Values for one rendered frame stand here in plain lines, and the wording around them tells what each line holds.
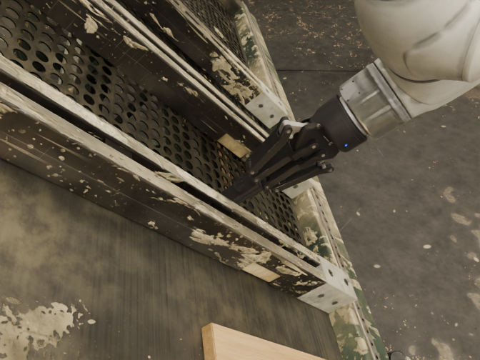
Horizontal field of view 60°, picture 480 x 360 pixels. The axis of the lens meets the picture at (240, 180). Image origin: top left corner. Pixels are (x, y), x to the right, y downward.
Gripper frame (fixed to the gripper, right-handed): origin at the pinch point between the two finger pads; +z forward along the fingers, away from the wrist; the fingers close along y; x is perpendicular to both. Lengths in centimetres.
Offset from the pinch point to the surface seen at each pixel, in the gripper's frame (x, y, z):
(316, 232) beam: -11.7, -38.0, 5.2
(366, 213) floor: -77, -145, 17
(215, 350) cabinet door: 22.8, 2.7, 6.5
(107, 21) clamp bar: -24.0, 24.3, 2.6
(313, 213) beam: -16.6, -38.0, 4.2
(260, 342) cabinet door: 19.9, -7.3, 6.5
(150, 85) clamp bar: -23.9, 11.5, 7.0
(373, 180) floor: -99, -153, 8
